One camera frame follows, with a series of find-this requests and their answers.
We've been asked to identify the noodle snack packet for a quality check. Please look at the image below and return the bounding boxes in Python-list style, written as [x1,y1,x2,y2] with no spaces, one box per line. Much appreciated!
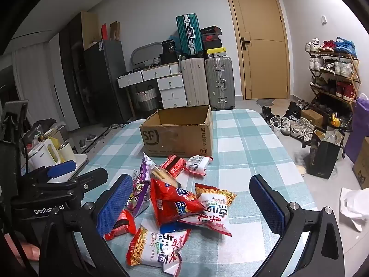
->
[179,183,237,237]
[127,225,192,276]

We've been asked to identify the cream mug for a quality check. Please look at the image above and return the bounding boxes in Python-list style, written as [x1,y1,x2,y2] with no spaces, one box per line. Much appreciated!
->
[58,143,76,164]

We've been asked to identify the purple candy packet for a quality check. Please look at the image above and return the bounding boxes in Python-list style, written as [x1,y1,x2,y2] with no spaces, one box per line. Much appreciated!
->
[140,153,158,184]
[125,177,152,217]

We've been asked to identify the small brown cardboard box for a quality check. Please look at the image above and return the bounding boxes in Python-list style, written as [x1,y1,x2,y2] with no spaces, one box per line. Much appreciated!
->
[300,110,324,127]

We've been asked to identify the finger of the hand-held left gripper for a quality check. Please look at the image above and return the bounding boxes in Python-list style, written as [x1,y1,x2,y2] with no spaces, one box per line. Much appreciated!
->
[21,160,77,184]
[29,167,109,201]

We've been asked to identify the silver suitcase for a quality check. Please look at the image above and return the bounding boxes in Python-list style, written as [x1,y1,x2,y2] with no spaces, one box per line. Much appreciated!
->
[205,56,235,111]

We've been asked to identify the wooden door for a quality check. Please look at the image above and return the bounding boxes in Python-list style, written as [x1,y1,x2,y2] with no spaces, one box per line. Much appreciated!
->
[223,0,290,100]

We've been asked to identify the cat print cardboard box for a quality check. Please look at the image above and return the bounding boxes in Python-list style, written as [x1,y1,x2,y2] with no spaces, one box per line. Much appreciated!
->
[352,137,369,190]

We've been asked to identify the red chip bag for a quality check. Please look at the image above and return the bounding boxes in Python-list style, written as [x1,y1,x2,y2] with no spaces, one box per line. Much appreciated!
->
[150,177,206,228]

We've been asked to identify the person's left hand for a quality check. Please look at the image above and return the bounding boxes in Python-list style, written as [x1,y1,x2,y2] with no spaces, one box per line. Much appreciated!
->
[13,244,41,262]

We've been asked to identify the beige suitcase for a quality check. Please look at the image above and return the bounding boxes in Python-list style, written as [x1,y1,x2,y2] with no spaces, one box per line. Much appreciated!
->
[180,57,208,107]

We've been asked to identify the dark grey refrigerator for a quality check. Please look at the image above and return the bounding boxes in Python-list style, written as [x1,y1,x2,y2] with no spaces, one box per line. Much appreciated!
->
[83,39,133,122]

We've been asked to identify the woven laundry basket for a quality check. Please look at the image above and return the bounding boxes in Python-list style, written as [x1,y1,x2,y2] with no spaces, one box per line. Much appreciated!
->
[135,88,159,111]

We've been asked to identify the shoe rack with shoes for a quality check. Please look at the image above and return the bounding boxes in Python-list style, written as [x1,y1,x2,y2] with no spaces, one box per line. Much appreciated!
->
[306,36,361,119]

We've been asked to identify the white drawer desk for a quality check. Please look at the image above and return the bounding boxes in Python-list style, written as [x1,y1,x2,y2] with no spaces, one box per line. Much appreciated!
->
[117,63,188,108]

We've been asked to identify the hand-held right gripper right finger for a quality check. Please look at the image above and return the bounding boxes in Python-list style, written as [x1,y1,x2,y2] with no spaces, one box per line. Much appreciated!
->
[249,175,345,277]

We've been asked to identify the purple bag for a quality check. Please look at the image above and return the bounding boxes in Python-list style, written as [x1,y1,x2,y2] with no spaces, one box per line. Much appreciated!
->
[344,93,369,163]

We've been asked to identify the white red snack packet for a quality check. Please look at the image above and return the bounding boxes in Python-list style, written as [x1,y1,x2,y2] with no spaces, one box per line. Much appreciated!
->
[184,155,213,176]

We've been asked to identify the white electric kettle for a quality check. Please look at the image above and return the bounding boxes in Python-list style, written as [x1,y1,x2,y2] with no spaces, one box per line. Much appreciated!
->
[27,138,62,171]

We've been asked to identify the wooden shoe rack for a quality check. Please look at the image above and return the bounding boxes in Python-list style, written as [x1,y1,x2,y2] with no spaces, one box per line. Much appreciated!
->
[307,39,361,130]

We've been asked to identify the black printed bag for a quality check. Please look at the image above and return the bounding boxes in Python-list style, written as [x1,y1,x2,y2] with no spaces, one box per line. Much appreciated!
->
[161,38,181,64]

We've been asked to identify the teal suitcase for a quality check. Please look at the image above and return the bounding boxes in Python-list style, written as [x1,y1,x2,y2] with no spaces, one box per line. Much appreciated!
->
[176,13,204,58]

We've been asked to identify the clear biscuit packet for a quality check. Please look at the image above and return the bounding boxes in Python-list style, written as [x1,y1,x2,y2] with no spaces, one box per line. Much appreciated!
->
[151,166,185,191]

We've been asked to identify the yellow white shoe box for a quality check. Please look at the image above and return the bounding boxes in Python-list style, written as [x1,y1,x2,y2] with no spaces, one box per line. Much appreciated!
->
[206,48,227,58]

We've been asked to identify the grey slippers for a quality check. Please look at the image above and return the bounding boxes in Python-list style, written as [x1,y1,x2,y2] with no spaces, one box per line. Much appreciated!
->
[79,134,97,149]

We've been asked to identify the white curtain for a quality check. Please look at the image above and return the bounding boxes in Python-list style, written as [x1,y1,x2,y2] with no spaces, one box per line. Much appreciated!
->
[12,42,62,122]

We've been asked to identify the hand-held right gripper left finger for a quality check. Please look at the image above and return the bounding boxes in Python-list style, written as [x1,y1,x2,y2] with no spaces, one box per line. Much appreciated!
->
[39,174,134,277]

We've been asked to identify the grey arched frame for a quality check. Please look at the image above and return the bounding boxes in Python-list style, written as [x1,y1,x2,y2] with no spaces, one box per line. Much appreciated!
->
[130,43,163,70]

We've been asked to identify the pile of loose shoes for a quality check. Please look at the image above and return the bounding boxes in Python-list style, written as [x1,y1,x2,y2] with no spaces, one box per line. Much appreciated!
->
[261,99,316,139]

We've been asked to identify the white plastic bag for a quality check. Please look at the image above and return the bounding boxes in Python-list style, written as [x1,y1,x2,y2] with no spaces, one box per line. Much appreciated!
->
[340,187,369,232]

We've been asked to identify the blue cookie packet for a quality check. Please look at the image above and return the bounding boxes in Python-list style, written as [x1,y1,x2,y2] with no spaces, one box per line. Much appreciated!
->
[160,220,192,235]

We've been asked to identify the red wafer packet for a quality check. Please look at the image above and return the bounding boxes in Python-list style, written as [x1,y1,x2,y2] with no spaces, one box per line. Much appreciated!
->
[104,208,137,241]
[160,155,186,179]

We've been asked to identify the dark wardrobe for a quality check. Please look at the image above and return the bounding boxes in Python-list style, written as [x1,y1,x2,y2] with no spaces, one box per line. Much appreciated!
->
[59,13,98,131]

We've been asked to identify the black paper bag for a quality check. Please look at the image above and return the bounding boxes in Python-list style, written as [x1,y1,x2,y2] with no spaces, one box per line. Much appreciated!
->
[309,128,345,179]

